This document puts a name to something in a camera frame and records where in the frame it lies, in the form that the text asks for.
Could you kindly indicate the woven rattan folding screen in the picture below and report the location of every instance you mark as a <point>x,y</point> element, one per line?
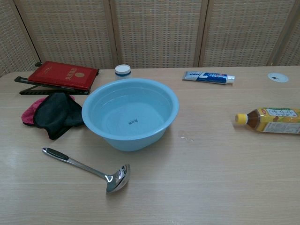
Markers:
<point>152,30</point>

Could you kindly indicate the black folding book stand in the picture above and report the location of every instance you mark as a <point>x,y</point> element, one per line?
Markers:
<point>21,80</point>

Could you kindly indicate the light blue plastic basin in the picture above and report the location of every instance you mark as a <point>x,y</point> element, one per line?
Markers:
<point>131,105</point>

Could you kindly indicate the blue white toothpaste tube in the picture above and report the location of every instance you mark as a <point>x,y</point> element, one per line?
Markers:
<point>206,77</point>

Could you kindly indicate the red hardcover book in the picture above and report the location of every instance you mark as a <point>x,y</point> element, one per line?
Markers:
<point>61,75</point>

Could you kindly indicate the white jar with blue band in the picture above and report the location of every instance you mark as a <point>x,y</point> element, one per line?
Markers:
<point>122,69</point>

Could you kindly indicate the black cloth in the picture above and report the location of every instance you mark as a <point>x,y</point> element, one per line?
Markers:
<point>56,114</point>

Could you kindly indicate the yellow labelled tea bottle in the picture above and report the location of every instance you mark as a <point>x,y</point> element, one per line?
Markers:
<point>276,119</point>

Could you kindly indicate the white round table grommet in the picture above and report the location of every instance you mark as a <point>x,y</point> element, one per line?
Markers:
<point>281,78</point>

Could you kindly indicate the pink cloth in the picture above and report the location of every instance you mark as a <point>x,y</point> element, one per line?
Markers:
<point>28,114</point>

